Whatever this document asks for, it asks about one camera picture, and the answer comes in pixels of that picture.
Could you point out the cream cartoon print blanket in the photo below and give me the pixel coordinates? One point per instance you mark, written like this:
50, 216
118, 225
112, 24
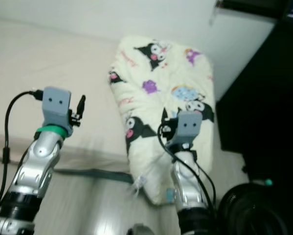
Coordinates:
156, 93

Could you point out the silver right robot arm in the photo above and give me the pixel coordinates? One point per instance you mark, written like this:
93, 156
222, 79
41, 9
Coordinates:
185, 191

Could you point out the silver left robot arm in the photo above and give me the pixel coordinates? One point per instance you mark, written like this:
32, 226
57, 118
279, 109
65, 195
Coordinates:
41, 166

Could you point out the cream bed mattress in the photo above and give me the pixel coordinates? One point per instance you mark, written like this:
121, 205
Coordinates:
48, 63

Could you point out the black bedside table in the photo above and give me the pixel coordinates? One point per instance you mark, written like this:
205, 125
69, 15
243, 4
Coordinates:
259, 112

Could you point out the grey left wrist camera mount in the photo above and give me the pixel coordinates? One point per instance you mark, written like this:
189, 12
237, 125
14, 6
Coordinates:
56, 105

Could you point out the dark teal bed frame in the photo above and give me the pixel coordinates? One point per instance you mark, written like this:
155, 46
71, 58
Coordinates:
97, 175

